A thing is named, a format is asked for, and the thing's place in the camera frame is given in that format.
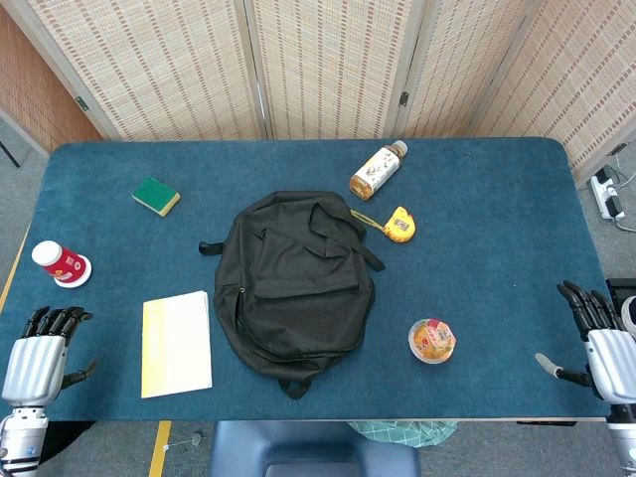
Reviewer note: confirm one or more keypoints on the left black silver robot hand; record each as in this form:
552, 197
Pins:
35, 365

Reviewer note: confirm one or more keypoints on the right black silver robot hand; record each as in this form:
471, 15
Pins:
613, 363

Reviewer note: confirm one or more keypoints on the yellow and white book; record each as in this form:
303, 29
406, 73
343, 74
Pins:
176, 345

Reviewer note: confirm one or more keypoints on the black fabric backpack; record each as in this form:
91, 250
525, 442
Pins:
293, 278

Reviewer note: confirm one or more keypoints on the white shoe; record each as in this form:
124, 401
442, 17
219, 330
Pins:
631, 315

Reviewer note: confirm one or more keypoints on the black box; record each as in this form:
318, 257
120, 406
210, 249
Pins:
615, 293

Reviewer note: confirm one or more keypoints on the red white paper cup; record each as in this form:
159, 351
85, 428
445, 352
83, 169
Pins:
62, 264

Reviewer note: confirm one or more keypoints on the white power strip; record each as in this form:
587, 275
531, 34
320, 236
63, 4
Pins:
607, 196

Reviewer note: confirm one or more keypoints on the orange fruit jelly cup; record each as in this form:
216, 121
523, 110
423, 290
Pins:
431, 340

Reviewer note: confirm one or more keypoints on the green yellow sponge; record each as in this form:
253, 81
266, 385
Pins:
155, 195

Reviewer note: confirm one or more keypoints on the green checked cloth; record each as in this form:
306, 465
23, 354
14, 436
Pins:
402, 431

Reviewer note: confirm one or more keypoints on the yellow tape measure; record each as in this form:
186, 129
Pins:
401, 226

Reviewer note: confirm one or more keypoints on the black screen hinge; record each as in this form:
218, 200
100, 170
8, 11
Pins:
82, 103
404, 98

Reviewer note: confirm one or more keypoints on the blue padded chair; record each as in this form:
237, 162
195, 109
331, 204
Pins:
313, 447

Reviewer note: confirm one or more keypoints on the tea bottle with white label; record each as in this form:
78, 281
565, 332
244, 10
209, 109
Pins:
376, 171

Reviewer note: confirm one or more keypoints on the woven folding screen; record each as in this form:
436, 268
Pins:
328, 64

